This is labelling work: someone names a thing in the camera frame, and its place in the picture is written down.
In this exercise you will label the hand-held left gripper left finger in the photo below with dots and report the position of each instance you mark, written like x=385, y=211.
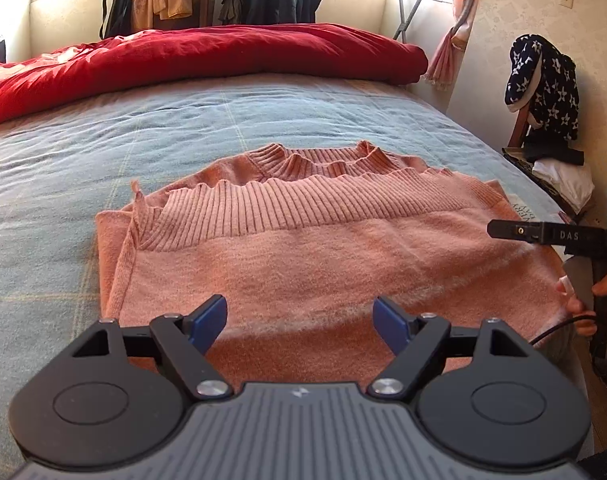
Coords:
x=208, y=321

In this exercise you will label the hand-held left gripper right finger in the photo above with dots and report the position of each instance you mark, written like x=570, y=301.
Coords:
x=391, y=323

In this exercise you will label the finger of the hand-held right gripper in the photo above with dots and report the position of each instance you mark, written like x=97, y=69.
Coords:
x=518, y=231

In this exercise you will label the pink striped knit sweater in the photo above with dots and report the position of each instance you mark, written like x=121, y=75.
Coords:
x=308, y=260

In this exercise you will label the person's right hand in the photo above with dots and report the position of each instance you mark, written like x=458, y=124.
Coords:
x=581, y=317

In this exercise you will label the white folded cloth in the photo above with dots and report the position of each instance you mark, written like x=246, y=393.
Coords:
x=566, y=185

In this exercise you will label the patterned chair cushion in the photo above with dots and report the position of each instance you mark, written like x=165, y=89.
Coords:
x=516, y=162

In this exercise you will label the black folded cloth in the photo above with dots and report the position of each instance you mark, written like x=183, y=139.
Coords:
x=553, y=152

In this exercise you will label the wooden chair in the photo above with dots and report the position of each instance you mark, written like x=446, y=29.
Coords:
x=518, y=130

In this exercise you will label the navy star print garment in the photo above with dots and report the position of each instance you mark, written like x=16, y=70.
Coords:
x=548, y=90

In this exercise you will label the grey-blue plaid bed sheet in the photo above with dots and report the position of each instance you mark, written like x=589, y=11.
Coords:
x=83, y=160

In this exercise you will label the pink orange curtain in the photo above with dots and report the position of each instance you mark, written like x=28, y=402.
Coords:
x=458, y=35

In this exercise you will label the red quilt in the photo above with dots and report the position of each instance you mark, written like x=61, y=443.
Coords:
x=208, y=55

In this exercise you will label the brown wooden cabinet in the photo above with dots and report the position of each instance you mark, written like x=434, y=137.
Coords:
x=201, y=5

